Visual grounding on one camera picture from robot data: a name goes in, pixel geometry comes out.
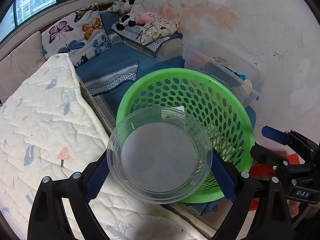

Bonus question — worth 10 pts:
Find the clear round plastic bowl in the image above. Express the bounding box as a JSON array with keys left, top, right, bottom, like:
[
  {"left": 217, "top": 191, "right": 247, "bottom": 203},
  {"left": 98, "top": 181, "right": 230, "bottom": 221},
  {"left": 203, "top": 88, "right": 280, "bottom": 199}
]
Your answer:
[{"left": 106, "top": 106, "right": 213, "bottom": 204}]

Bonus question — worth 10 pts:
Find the right butterfly print pillow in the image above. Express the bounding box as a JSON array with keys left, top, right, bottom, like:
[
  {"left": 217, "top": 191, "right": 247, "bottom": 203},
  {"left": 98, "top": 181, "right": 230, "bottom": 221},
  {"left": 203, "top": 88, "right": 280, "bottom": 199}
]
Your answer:
[{"left": 41, "top": 4, "right": 111, "bottom": 67}]

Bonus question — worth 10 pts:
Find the white quilted table blanket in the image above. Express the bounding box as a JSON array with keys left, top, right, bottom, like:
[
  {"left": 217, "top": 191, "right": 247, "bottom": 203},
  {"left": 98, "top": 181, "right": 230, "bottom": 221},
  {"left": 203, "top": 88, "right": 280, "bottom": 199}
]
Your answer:
[{"left": 1, "top": 54, "right": 203, "bottom": 239}]

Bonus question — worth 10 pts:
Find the beige sofa cushion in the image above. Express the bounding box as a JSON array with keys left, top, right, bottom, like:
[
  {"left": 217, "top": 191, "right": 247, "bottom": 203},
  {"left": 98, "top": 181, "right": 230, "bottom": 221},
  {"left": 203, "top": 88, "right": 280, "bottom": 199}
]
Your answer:
[{"left": 0, "top": 31, "right": 46, "bottom": 104}]

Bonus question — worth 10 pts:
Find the black white plush cow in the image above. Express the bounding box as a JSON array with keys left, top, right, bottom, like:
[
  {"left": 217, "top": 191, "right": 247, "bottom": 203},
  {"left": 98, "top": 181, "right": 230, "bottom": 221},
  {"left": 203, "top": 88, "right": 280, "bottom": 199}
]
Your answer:
[{"left": 107, "top": 0, "right": 145, "bottom": 31}]

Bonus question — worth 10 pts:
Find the spotted cream cloth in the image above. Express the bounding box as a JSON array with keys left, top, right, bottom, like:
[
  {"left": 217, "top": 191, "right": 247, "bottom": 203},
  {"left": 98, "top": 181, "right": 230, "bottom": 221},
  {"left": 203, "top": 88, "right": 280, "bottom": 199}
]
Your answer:
[{"left": 140, "top": 17, "right": 180, "bottom": 46}]

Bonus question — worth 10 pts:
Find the person's right hand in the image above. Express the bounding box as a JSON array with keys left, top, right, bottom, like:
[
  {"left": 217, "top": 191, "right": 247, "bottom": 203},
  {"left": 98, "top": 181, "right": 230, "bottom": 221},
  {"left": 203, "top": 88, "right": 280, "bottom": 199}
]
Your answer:
[{"left": 287, "top": 199, "right": 320, "bottom": 218}]

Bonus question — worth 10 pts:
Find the pink plush toy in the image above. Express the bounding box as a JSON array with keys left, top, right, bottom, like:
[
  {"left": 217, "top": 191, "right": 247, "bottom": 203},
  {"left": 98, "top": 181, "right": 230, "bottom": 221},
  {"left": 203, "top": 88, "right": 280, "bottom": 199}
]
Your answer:
[{"left": 136, "top": 12, "right": 159, "bottom": 25}]

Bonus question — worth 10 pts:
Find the clear plastic storage bin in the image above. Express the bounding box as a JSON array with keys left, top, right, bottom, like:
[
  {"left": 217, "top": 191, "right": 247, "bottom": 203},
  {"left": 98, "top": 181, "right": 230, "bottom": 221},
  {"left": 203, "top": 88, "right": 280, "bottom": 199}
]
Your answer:
[{"left": 182, "top": 39, "right": 266, "bottom": 107}]

